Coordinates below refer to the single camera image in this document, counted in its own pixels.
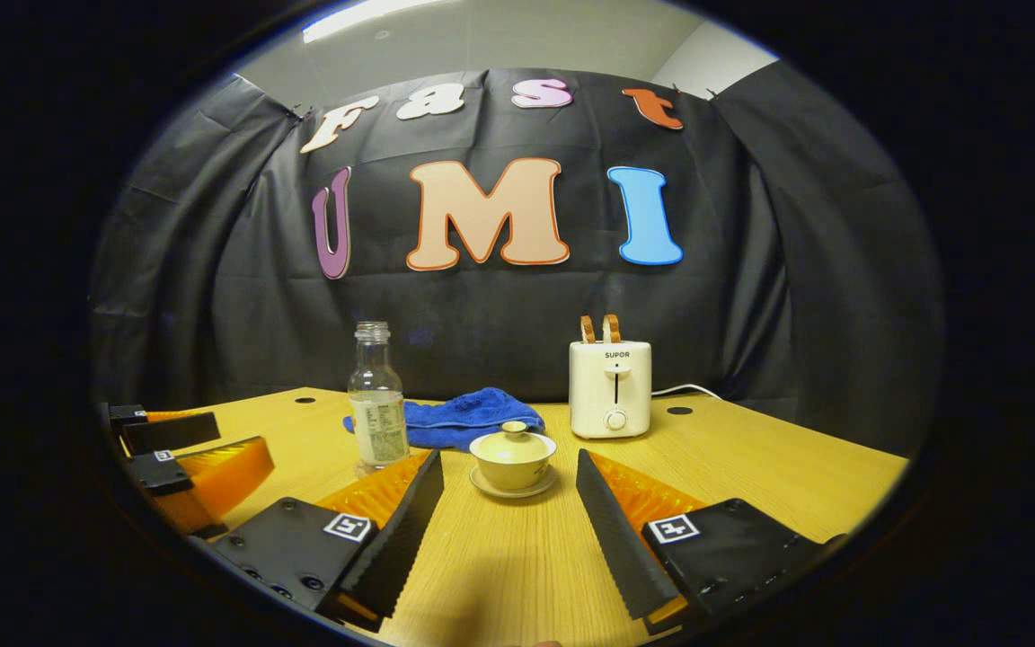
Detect black backdrop cloth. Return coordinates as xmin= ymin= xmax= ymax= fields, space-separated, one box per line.
xmin=91 ymin=58 xmax=945 ymax=459

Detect cream ceramic teacup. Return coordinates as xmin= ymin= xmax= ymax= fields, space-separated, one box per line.
xmin=473 ymin=454 xmax=556 ymax=492

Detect cream toaster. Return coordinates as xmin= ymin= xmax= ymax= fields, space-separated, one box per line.
xmin=569 ymin=341 xmax=653 ymax=440

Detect blue towel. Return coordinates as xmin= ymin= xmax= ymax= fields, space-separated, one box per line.
xmin=342 ymin=387 xmax=546 ymax=452

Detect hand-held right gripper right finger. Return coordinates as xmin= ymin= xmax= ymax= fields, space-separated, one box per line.
xmin=576 ymin=449 xmax=846 ymax=634

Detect round cork coaster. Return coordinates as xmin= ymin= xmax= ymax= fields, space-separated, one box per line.
xmin=352 ymin=456 xmax=415 ymax=479

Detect cream ceramic saucer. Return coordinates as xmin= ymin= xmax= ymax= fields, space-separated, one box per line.
xmin=469 ymin=467 xmax=560 ymax=500

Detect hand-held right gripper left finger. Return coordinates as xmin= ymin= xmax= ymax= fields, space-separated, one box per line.
xmin=208 ymin=449 xmax=445 ymax=632

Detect clear glass water bottle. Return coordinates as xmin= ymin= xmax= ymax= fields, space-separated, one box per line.
xmin=347 ymin=322 xmax=411 ymax=475

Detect cream teacup lid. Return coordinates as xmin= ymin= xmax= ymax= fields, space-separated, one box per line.
xmin=468 ymin=421 xmax=559 ymax=461

